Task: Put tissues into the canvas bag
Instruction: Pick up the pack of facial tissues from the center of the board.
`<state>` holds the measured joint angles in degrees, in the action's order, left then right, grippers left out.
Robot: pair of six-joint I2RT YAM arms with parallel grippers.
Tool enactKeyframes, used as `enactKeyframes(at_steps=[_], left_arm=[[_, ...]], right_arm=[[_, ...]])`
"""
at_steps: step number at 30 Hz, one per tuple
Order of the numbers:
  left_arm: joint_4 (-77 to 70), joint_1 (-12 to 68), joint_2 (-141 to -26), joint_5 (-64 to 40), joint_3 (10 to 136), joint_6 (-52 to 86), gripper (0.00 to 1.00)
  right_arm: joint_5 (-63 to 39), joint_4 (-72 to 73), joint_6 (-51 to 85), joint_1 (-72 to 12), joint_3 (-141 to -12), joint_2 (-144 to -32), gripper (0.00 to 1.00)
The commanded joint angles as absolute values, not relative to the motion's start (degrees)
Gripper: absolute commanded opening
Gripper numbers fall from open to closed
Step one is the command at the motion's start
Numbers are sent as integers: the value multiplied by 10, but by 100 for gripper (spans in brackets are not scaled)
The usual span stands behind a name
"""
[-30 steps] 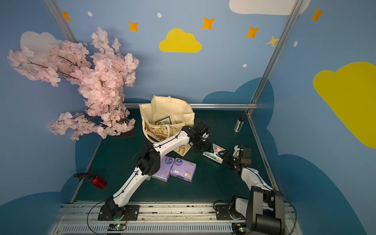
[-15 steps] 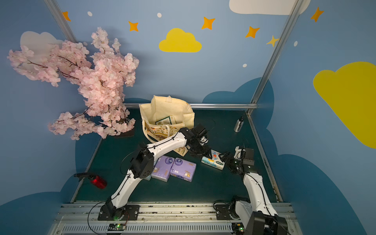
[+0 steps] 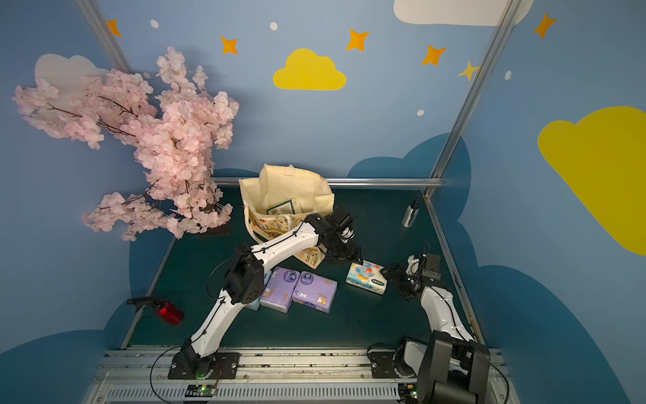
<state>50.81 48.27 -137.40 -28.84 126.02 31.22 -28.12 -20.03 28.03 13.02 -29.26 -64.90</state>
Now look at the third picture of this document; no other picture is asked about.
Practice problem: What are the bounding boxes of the green circuit board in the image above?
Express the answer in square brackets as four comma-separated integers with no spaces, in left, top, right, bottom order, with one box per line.
[184,384,218,398]
[398,383,418,404]

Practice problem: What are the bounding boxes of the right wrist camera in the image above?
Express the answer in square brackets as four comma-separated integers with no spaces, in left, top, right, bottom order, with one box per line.
[405,252,442,281]

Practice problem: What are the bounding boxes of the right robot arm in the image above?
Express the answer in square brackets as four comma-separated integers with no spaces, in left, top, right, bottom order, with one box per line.
[382,264,491,403]

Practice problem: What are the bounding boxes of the red spray bottle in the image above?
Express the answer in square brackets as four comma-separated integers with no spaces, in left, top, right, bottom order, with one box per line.
[126,296,184,326]

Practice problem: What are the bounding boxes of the colourful cartoon tissue pack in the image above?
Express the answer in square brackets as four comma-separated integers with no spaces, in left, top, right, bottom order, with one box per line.
[346,260,388,295]

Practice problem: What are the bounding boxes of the green white tissue pack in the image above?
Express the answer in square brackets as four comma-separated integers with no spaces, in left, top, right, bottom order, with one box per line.
[267,199,298,215]

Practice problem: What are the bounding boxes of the white Toni&Guy spray bottle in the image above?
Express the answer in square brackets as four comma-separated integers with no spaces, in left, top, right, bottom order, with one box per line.
[401,200,420,228]

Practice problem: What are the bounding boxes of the purple tissue pack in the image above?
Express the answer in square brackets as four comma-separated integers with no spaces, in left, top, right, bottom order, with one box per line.
[292,271,337,313]
[260,266,300,313]

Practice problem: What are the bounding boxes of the right green circuit board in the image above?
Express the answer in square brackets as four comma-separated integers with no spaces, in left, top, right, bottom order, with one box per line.
[398,383,418,404]

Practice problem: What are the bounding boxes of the right vertical frame post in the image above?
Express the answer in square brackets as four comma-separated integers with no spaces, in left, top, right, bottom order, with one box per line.
[423,0,533,202]

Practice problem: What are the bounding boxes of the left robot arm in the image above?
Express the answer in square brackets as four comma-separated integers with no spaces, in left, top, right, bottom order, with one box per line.
[168,209,362,380]

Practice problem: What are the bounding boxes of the light blue tissue pack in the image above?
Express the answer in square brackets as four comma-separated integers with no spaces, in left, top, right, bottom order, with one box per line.
[246,272,272,311]

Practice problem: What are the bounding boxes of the aluminium front rail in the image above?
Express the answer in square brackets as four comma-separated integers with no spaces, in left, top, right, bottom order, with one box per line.
[80,346,521,404]

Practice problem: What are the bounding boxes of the left green circuit board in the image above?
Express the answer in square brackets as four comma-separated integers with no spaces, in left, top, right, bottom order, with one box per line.
[184,384,218,398]

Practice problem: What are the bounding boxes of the cream canvas tote bag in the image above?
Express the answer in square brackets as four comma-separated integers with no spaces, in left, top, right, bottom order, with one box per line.
[239,165,335,244]

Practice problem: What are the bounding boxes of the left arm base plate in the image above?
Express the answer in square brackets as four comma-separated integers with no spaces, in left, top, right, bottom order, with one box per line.
[168,352,241,380]

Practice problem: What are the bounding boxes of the pink cherry blossom tree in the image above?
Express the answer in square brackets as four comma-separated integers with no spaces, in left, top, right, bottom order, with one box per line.
[13,48,240,242]

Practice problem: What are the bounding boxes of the right side frame rail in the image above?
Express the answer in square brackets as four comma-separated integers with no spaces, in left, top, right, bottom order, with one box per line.
[424,195,486,343]

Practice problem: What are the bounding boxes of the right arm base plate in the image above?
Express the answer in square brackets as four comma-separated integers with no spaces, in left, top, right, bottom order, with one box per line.
[367,350,417,379]

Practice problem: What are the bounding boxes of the vertical frame post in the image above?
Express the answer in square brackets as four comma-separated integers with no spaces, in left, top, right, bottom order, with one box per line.
[423,0,533,202]
[75,0,133,73]

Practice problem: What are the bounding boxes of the left vertical frame post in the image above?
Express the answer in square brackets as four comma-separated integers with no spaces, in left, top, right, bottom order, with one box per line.
[75,0,133,73]

